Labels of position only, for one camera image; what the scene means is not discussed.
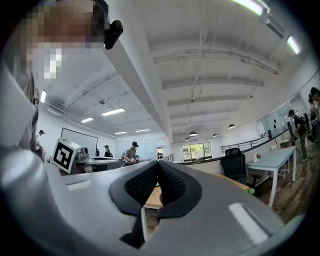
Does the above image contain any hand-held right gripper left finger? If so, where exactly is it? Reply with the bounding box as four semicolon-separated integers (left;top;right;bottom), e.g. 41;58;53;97
0;146;159;256

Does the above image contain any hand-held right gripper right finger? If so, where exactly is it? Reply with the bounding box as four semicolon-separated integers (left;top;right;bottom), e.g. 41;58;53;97
139;160;307;256

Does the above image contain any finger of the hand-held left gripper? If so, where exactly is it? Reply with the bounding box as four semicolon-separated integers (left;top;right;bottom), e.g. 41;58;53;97
86;156;123;173

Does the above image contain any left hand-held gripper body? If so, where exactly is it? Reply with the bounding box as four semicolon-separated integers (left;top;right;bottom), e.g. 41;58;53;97
51;138;91;175

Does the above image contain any black office chair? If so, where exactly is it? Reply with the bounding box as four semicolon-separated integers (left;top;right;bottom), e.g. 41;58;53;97
219;147;263;190

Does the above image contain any wooden desk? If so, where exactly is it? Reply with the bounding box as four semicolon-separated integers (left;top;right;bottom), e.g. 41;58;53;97
144;173;251;210

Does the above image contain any person's grey shirt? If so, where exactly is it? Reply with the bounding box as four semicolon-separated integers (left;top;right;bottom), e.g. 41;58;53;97
0;57;40;154

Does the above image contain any large window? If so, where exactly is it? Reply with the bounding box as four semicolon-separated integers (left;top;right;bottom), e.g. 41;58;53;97
182;142;213;161

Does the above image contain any black metal railing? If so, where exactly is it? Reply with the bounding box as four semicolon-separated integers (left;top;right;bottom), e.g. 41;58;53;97
220;137;266;154

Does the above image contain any white long table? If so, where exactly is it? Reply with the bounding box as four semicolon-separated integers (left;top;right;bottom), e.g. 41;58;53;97
245;145;298;208

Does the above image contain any person's head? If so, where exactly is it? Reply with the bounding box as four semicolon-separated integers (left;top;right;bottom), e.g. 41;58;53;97
14;0;106;81

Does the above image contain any long ceiling light strip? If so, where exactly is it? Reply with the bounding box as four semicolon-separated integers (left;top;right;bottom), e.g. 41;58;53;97
231;0;265;16
286;35;301;55

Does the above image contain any white ceiling air conditioner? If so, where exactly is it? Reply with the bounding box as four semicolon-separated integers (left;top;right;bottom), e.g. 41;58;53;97
259;12;286;39

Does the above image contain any black head-mounted camera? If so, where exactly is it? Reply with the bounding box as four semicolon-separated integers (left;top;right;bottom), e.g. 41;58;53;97
96;0;124;51

